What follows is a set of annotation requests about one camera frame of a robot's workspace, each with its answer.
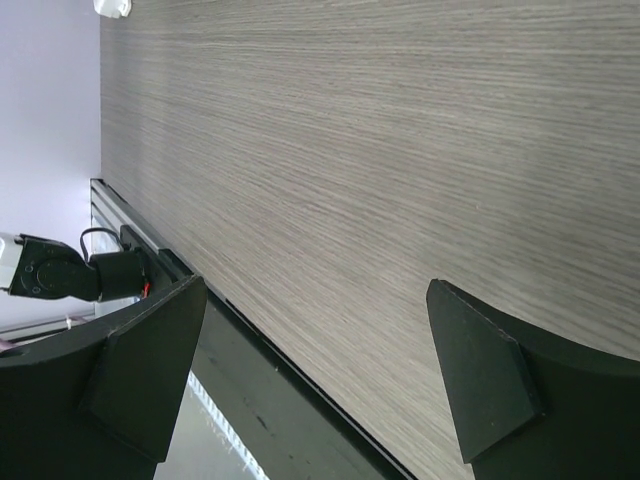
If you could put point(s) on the white power strip coloured sockets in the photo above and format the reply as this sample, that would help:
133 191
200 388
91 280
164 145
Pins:
113 9

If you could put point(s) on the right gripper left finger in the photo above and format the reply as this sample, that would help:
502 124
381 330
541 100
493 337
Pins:
101 400

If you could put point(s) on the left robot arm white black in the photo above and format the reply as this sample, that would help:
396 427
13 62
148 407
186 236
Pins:
40 268

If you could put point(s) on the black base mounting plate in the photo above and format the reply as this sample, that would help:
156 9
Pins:
290 425

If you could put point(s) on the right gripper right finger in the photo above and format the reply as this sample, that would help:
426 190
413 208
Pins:
530 404

